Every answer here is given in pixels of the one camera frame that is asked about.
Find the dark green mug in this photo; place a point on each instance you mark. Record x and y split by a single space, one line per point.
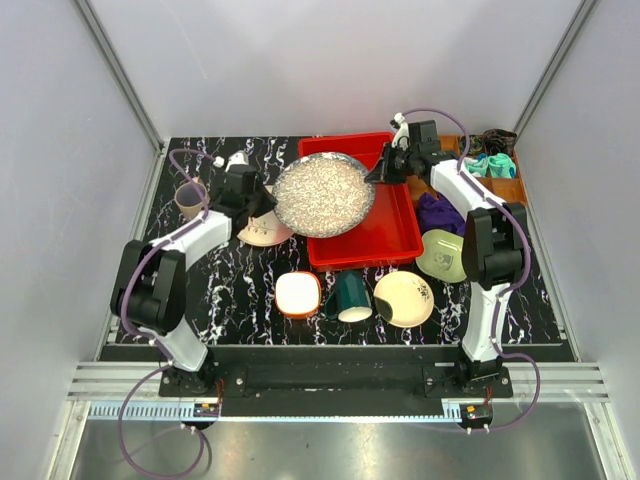
349 301

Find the purple cloth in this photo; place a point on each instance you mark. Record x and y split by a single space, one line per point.
439 214

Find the orange white square bowl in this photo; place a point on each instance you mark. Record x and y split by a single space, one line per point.
298 294

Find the pink cream round plate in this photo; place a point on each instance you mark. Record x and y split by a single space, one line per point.
265 231

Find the red plastic bin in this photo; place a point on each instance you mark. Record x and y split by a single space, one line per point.
389 235

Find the mint green sock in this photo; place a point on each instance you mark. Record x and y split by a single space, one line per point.
502 165

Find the aluminium frame rail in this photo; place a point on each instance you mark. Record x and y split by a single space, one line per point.
110 57

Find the white mint sock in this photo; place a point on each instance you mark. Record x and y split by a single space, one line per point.
477 166

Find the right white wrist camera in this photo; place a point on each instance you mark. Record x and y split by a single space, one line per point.
401 128

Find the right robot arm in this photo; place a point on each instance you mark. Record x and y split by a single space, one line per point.
495 255

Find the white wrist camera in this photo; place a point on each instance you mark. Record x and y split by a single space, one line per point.
401 128
238 158

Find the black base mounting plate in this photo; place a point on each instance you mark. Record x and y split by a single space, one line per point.
331 382

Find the speckled grey large plate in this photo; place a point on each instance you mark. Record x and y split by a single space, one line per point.
323 195

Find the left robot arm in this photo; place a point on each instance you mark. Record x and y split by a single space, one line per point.
149 294

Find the dark patterned sock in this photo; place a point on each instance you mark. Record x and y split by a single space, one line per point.
474 146

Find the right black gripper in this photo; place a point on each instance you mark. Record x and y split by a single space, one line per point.
380 173

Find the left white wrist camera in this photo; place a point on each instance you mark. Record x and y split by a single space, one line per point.
238 158

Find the brown dark rolled sock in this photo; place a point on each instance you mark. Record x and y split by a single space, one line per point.
497 141

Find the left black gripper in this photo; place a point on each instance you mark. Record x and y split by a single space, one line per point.
270 201

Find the green panda square dish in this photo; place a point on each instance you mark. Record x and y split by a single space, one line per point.
442 256

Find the wooden compartment organizer tray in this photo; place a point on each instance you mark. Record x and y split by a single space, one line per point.
509 189

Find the iridescent pink cup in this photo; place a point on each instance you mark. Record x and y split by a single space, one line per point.
191 197

